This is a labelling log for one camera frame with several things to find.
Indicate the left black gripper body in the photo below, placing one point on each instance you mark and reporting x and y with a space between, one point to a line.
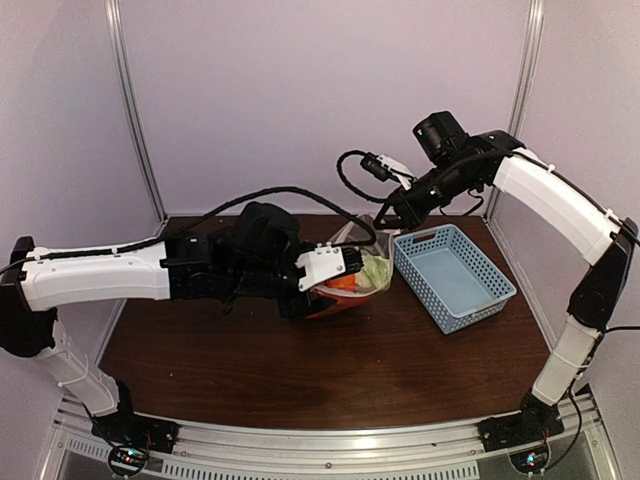
257 280

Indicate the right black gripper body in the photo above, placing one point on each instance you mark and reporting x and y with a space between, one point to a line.
451 184

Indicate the toy cabbage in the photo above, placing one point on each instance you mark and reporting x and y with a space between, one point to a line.
375 274

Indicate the orange toy pumpkin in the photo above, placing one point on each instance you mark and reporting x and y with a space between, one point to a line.
346 283

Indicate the clear polka dot zip bag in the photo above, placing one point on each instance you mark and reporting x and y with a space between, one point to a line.
383 246

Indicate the orange toy carrot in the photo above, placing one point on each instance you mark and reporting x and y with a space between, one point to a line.
327 305

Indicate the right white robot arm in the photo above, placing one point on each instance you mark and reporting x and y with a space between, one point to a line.
464 162

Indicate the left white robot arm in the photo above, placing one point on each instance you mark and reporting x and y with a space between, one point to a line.
259 255

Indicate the blue plastic basket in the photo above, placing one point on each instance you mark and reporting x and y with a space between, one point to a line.
454 280

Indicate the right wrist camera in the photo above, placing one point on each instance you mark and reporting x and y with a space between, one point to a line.
384 167

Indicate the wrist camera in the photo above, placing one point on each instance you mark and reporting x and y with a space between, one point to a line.
325 262
384 167

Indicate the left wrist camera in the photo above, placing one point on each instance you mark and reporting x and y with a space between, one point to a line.
325 262

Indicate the right aluminium frame post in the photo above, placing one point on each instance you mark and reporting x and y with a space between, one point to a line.
528 65

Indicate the aluminium frame post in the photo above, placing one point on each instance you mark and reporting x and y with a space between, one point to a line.
528 65
132 115

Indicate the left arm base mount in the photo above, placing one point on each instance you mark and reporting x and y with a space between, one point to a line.
132 438

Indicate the aluminium front rail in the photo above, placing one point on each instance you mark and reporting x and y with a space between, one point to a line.
447 450

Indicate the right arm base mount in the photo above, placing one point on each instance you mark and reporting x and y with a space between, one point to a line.
525 436

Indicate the left aluminium frame post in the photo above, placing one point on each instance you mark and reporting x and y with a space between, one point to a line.
132 115

